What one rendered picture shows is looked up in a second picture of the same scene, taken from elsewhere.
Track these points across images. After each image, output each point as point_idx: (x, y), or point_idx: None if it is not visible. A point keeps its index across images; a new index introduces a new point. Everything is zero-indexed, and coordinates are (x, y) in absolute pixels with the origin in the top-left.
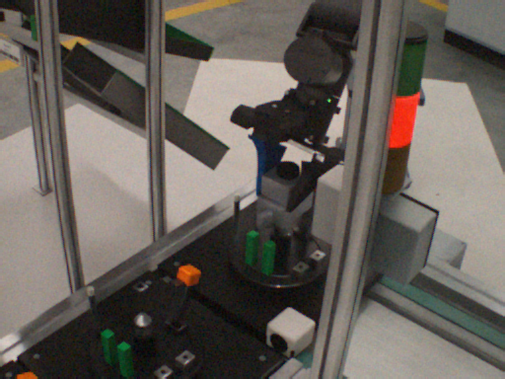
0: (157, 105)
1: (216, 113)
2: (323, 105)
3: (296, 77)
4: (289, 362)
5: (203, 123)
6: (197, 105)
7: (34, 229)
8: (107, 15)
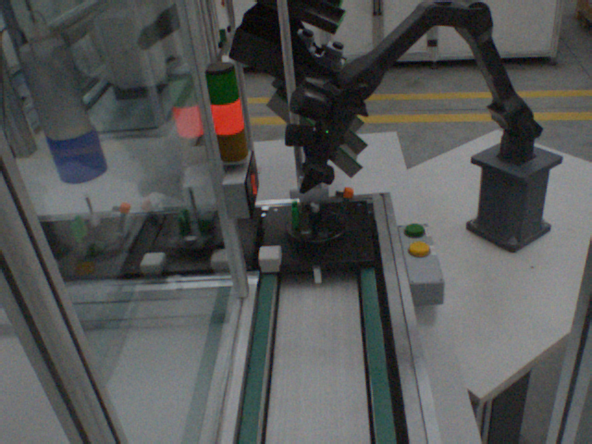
0: (291, 118)
1: (451, 165)
2: (321, 133)
3: (289, 107)
4: (253, 271)
5: (435, 167)
6: (448, 156)
7: (277, 182)
8: (264, 56)
